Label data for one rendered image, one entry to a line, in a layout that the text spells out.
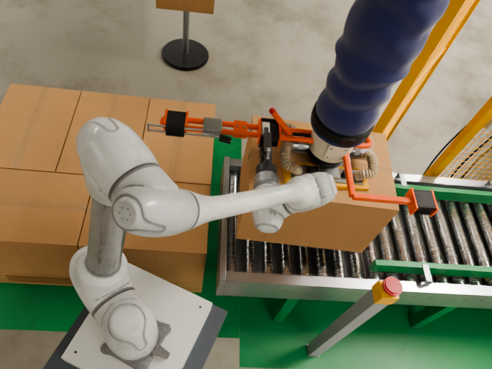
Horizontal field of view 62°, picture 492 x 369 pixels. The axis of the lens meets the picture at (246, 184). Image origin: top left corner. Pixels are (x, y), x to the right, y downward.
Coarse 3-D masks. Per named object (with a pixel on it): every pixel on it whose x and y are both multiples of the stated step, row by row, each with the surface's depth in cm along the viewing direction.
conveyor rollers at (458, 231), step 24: (408, 216) 224; (456, 216) 228; (480, 216) 232; (384, 240) 213; (432, 240) 217; (456, 240) 223; (480, 240) 221; (264, 264) 196; (288, 264) 197; (336, 264) 202; (360, 264) 203; (480, 264) 215
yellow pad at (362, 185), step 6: (306, 168) 161; (312, 168) 158; (342, 168) 164; (354, 168) 165; (360, 168) 166; (288, 174) 159; (300, 174) 159; (342, 174) 160; (288, 180) 157; (336, 180) 160; (342, 180) 160; (354, 180) 161; (360, 180) 161; (366, 180) 162; (336, 186) 159; (342, 186) 159; (354, 186) 160; (360, 186) 160; (366, 186) 161
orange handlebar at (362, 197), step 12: (192, 120) 152; (228, 132) 151; (240, 132) 151; (252, 132) 152; (300, 132) 156; (360, 144) 156; (372, 144) 158; (348, 156) 152; (348, 168) 149; (348, 180) 146; (348, 192) 144; (408, 204) 146
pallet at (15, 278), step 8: (0, 272) 215; (0, 280) 224; (8, 280) 224; (16, 280) 226; (24, 280) 227; (32, 280) 227; (40, 280) 228; (48, 280) 229; (56, 280) 229; (64, 280) 230; (184, 288) 234; (192, 288) 234; (200, 288) 234
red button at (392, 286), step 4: (384, 280) 146; (388, 280) 145; (392, 280) 146; (396, 280) 146; (384, 284) 145; (388, 284) 145; (392, 284) 145; (396, 284) 145; (400, 284) 145; (384, 288) 144; (388, 288) 144; (392, 288) 144; (396, 288) 144; (400, 288) 144; (388, 292) 144; (392, 292) 143; (396, 292) 143; (400, 292) 144; (392, 296) 144; (396, 296) 144
